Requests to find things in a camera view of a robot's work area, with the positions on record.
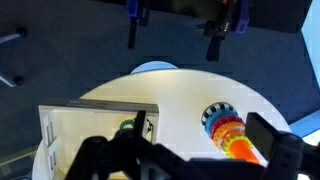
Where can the white table pedestal base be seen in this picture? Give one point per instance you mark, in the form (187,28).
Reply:
(153,66)

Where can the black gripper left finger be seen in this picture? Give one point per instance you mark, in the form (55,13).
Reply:
(140,126)

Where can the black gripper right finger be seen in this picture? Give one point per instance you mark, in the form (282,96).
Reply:
(263,133)

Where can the white chair metal base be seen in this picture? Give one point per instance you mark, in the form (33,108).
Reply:
(10,37)

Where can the blue black clamp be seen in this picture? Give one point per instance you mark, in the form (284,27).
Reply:
(133,23)

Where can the shallow wooden crate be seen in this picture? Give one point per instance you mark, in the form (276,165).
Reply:
(83,120)

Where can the orange toy rod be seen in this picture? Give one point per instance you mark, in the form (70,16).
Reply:
(245,151)

